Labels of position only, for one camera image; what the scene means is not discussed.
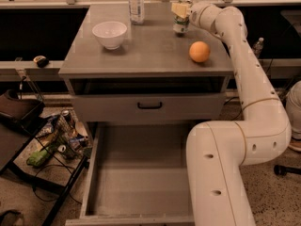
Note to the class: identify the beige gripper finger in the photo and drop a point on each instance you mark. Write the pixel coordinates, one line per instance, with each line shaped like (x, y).
(180, 9)

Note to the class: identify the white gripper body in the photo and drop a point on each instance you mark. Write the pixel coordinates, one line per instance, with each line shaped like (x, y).
(195, 13)

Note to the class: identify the silver green 7up can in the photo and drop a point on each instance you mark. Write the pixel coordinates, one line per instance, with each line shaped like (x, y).
(180, 26)

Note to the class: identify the grey drawer cabinet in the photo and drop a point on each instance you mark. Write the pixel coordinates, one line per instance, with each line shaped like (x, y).
(151, 60)

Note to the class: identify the closed grey top drawer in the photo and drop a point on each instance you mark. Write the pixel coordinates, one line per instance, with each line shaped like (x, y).
(123, 109)

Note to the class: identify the open grey middle drawer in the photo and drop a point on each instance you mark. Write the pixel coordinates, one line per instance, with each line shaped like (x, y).
(137, 176)

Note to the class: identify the orange fruit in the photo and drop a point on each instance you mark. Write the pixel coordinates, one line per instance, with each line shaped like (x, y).
(199, 51)

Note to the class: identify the clear plastic water bottle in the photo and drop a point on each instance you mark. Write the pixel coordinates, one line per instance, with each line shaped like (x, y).
(136, 9)

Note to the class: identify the small water bottle background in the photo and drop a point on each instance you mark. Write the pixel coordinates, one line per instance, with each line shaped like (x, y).
(257, 47)

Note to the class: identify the white ceramic bowl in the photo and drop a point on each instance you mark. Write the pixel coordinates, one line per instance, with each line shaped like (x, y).
(110, 34)

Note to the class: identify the person leg and shoe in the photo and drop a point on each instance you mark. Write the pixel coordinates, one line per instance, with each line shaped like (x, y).
(293, 109)

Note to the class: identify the black yellow tape measure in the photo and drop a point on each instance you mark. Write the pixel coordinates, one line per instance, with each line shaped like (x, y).
(41, 61)

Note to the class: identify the pile of snack packages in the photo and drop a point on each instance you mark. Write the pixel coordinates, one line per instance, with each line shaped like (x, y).
(64, 134)

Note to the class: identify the black chair base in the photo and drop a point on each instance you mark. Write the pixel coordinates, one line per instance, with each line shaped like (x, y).
(282, 170)

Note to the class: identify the dark brown bag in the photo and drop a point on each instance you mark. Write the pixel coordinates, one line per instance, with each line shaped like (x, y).
(19, 114)

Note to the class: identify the black side table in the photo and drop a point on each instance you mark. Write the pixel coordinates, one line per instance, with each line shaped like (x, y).
(11, 145)

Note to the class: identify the green snack bag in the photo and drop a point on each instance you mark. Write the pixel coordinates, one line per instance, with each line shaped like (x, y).
(38, 158)

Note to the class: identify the black drawer handle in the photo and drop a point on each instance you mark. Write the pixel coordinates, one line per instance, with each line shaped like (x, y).
(149, 106)

